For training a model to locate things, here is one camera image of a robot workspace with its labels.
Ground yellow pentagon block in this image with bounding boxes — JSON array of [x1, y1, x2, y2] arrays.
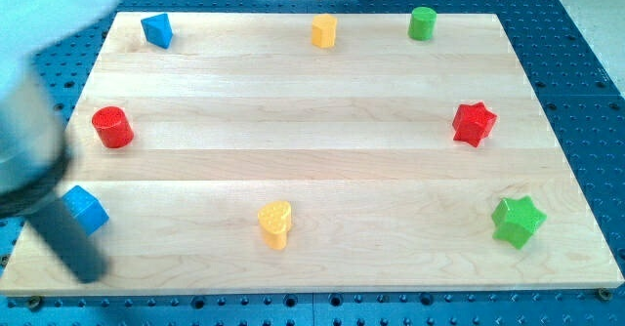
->
[[312, 14, 338, 48]]

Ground red cylinder block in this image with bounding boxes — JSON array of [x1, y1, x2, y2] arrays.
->
[[91, 106, 134, 148]]

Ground yellow heart block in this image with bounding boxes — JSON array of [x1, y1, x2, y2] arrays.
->
[[257, 201, 292, 250]]

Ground blue cube block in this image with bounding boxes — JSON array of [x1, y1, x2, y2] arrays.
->
[[62, 185, 109, 235]]

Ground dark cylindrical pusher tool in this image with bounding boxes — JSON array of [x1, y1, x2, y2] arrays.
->
[[26, 197, 108, 283]]

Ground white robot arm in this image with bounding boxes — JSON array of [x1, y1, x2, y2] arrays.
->
[[1, 0, 119, 217]]

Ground green cylinder block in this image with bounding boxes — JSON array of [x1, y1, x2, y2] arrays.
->
[[407, 7, 438, 41]]

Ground left board corner screw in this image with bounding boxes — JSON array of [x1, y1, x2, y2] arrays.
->
[[25, 296, 43, 310]]

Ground light wooden board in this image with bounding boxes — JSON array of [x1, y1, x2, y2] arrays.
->
[[1, 12, 623, 296]]

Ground board corner screw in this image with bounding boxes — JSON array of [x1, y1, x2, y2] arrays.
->
[[25, 296, 43, 310], [596, 288, 613, 302]]

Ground red star block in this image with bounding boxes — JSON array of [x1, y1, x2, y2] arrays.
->
[[452, 102, 498, 147]]

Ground right board corner screw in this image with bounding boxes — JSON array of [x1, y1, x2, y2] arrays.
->
[[596, 288, 613, 302]]

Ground green star block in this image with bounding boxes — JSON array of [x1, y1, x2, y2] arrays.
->
[[491, 196, 547, 250]]

